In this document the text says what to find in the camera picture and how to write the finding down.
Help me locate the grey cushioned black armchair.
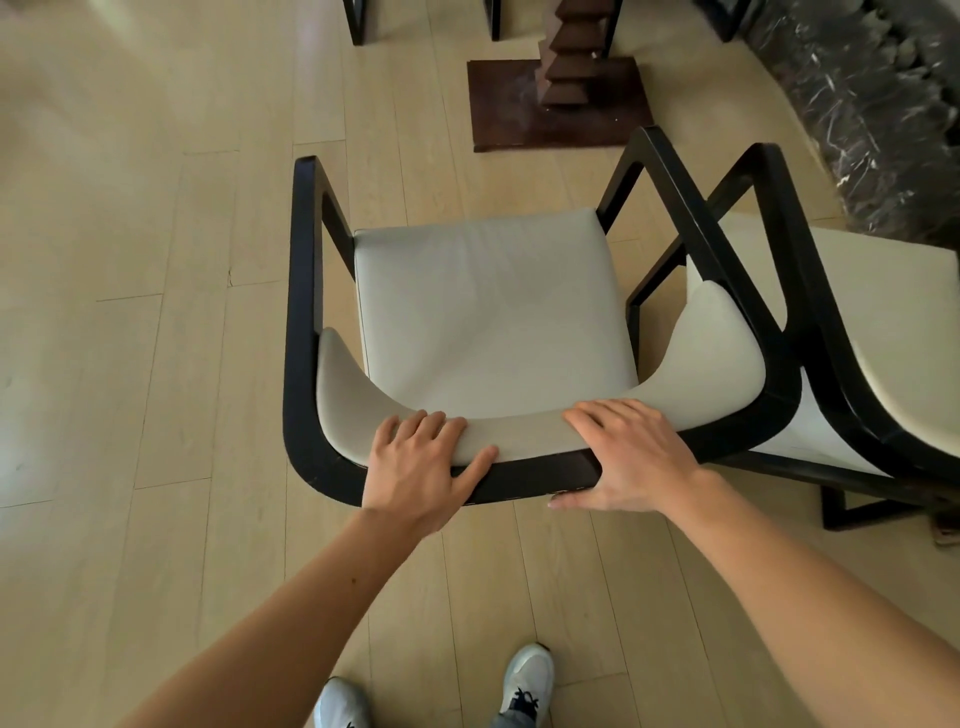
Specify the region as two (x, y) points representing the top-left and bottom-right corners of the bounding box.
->
(282, 125), (804, 508)

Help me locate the person's white right shoe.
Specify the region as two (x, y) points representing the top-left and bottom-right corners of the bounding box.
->
(498, 643), (556, 728)

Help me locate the person's right hand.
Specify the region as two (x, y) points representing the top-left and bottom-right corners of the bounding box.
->
(547, 398), (721, 519)

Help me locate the cream cushioned black armchair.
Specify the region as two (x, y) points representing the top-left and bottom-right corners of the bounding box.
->
(626, 142), (960, 532)

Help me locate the person's right forearm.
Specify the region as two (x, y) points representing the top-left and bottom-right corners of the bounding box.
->
(667, 468), (960, 728)

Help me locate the person's left hand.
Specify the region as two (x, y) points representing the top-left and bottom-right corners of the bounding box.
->
(361, 410), (500, 538)

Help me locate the person's white left shoe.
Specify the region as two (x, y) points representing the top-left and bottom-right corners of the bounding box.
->
(313, 677), (373, 728)

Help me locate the person's left forearm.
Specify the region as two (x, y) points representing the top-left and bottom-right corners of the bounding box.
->
(112, 506), (444, 728)

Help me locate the dark brown wooden table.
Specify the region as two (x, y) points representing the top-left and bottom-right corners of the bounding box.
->
(466, 0), (655, 154)

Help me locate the person's white shoe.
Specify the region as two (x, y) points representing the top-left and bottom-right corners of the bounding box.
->
(498, 643), (556, 728)
(313, 677), (373, 728)

